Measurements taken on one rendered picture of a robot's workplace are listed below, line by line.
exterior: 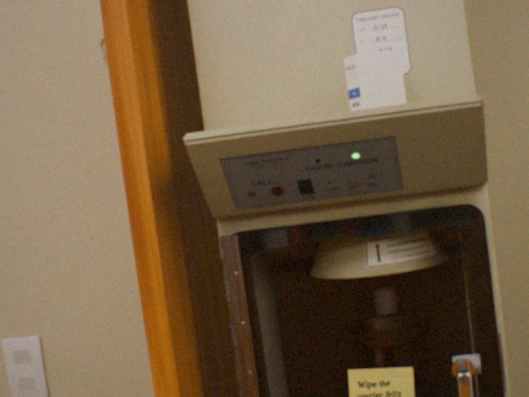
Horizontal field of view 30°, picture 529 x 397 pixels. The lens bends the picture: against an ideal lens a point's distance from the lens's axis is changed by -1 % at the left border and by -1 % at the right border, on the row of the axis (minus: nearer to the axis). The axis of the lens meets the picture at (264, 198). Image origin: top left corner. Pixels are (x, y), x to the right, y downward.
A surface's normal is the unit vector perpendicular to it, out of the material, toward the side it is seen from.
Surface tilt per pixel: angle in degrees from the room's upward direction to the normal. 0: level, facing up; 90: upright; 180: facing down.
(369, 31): 90
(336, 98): 90
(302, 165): 135
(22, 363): 90
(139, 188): 90
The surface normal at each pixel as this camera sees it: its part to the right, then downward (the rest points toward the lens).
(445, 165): -0.01, 0.75
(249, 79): -0.15, 0.07
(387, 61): 0.17, 0.03
